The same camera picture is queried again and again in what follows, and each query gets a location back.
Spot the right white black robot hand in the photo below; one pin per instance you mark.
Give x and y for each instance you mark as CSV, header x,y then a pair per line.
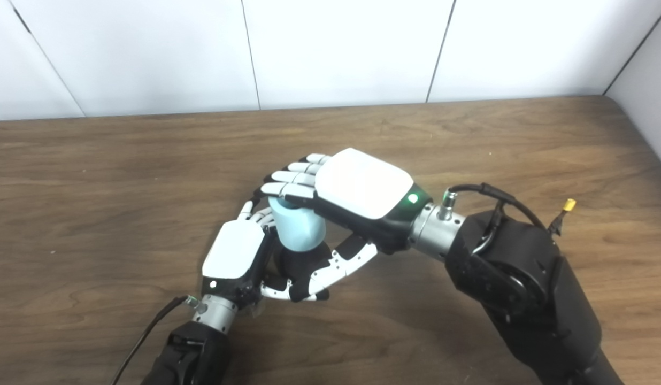
x,y
362,187

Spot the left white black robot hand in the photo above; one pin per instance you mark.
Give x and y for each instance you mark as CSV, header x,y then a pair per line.
x,y
234,256

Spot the light blue cylinder cup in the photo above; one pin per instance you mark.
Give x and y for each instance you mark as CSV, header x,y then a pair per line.
x,y
298,227

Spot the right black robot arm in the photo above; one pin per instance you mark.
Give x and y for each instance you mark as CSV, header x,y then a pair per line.
x,y
523,289

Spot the black flared nozzle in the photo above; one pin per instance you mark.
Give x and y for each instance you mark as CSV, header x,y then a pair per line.
x,y
297,267

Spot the yellow connector plug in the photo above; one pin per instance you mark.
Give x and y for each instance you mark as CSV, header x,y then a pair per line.
x,y
569,205

